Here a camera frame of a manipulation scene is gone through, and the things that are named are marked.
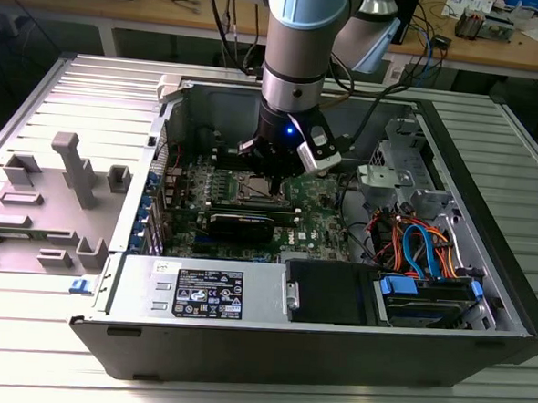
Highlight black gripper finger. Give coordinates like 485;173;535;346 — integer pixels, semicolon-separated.
273;169;300;198
234;135;279;195

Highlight silver CPU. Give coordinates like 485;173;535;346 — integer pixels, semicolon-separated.
245;177;274;198

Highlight metal socket cover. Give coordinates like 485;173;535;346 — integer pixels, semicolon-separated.
235;170;293;205

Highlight blue slot retainer clips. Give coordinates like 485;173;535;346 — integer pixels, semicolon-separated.
128;172;159;255

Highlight black drive bay cover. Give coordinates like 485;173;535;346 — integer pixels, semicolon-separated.
281;258;381;328

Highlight black RAM stick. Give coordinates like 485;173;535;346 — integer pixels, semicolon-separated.
208;199;303;228

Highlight green motherboard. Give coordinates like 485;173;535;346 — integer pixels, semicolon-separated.
155;147;362;270

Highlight black graphics card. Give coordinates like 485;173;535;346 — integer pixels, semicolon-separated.
194;209;278;247

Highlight grey case latch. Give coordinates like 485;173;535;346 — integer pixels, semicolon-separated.
155;72;185;105

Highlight silver drive latch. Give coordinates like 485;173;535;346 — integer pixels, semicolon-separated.
282;279;302;310

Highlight silver metal drive cage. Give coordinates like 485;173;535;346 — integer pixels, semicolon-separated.
366;115;470;223

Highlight black power supply label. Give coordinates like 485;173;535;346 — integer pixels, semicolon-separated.
173;268;245;321

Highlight white code label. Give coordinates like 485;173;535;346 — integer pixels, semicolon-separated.
384;60;406;87

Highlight white sticker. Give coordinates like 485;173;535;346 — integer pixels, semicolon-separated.
152;258;183;275

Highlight hard disk in blue carrier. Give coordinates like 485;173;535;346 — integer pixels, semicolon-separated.
369;270;488;334

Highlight black PC case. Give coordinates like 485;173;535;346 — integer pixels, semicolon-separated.
66;64;538;403

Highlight small black tower box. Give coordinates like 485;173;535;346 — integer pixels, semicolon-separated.
390;0;420;47

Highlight silver power supply unit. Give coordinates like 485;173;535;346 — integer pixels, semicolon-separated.
105;251;290;326

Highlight wooden desk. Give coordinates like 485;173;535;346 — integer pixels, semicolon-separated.
0;0;538;85

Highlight blue plastic clip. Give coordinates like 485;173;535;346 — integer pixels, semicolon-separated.
68;278;95;296

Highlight metal transformer block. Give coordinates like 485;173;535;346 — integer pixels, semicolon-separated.
455;5;488;41

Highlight grey parts rack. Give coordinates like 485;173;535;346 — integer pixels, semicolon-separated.
0;128;135;282

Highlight white printed papers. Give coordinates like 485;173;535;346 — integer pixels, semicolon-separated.
443;0;495;21

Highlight green circuit device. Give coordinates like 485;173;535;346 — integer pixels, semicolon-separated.
481;11;522;43

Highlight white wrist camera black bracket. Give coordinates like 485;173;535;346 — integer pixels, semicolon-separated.
292;116;347;179

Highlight black camera cable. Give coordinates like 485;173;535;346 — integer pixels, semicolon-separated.
343;76;417;150

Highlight blue wire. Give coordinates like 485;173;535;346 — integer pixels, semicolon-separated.
399;222;448;282

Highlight orange wire bundle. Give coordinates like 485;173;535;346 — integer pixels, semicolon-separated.
365;206;465;281

